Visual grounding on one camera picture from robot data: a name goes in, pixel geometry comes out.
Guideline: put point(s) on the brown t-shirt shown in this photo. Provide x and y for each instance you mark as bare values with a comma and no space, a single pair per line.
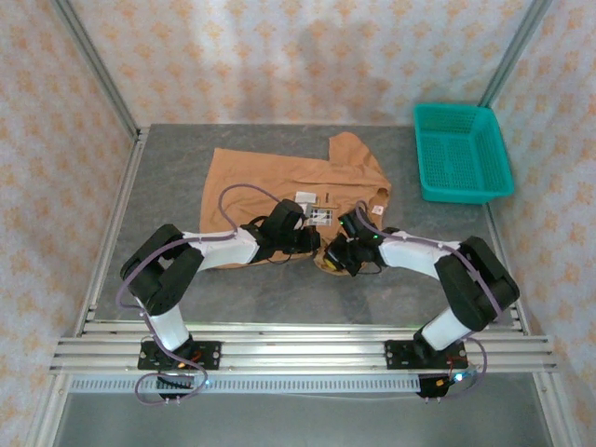
261,172

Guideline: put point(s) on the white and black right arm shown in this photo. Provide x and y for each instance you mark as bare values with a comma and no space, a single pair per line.
470,279

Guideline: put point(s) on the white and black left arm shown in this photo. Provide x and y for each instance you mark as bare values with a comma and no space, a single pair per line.
158,279

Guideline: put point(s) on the teal plastic basket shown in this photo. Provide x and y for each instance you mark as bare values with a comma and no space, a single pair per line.
465,149

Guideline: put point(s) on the black controller box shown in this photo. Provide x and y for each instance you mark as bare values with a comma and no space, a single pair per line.
430,388

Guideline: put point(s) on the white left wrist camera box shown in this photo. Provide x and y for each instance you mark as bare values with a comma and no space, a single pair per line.
302,209

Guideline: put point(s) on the aluminium mounting rail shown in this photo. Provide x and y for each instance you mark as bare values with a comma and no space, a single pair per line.
302,354

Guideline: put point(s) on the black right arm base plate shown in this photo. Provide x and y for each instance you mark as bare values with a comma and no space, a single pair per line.
396,356

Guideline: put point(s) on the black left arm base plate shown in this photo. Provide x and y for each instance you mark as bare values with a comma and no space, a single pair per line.
212,356

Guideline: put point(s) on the aluminium frame post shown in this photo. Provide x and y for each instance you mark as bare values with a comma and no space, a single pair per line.
515,51
98,65

